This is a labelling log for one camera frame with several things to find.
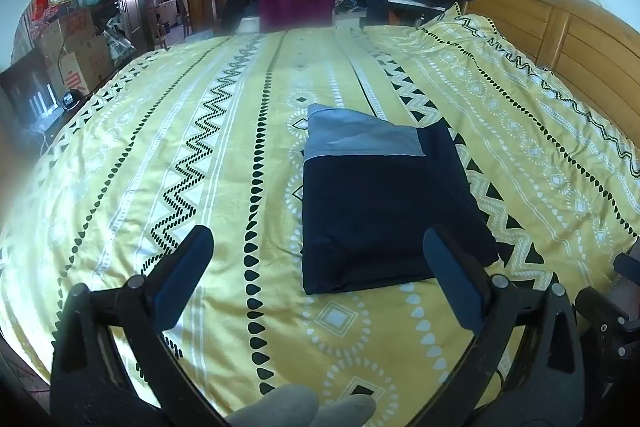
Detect small cardboard box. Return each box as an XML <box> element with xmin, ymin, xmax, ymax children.
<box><xmin>37</xmin><ymin>24</ymin><xmax>66</xmax><ymax>68</ymax></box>

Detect wooden headboard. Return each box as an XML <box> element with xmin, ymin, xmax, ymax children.
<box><xmin>465</xmin><ymin>0</ymin><xmax>640</xmax><ymax>128</ymax></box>

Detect navy blue shorts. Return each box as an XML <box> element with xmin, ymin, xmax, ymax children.
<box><xmin>300</xmin><ymin>103</ymin><xmax>501</xmax><ymax>296</ymax></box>

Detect red printed cardboard box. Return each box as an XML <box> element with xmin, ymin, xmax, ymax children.
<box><xmin>59</xmin><ymin>9</ymin><xmax>96</xmax><ymax>40</ymax></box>

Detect yellow patterned blanket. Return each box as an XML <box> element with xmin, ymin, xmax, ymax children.
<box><xmin>0</xmin><ymin>2</ymin><xmax>640</xmax><ymax>427</ymax></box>

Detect black monitor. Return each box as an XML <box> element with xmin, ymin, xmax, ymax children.
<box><xmin>0</xmin><ymin>49</ymin><xmax>64</xmax><ymax>131</ymax></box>

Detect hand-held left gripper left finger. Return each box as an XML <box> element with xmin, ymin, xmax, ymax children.
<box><xmin>50</xmin><ymin>224</ymin><xmax>231</xmax><ymax>427</ymax></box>

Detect large cardboard box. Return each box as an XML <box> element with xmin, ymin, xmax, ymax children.
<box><xmin>56</xmin><ymin>34</ymin><xmax>114</xmax><ymax>94</ymax></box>

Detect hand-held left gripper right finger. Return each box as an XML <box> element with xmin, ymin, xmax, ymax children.
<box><xmin>422</xmin><ymin>227</ymin><xmax>587</xmax><ymax>427</ymax></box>

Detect person's left hand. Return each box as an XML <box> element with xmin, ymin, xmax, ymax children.
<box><xmin>227</xmin><ymin>382</ymin><xmax>377</xmax><ymax>427</ymax></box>

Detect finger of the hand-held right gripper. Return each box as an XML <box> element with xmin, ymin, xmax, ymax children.
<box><xmin>613</xmin><ymin>239</ymin><xmax>640</xmax><ymax>279</ymax></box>
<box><xmin>574</xmin><ymin>288</ymin><xmax>640</xmax><ymax>358</ymax></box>

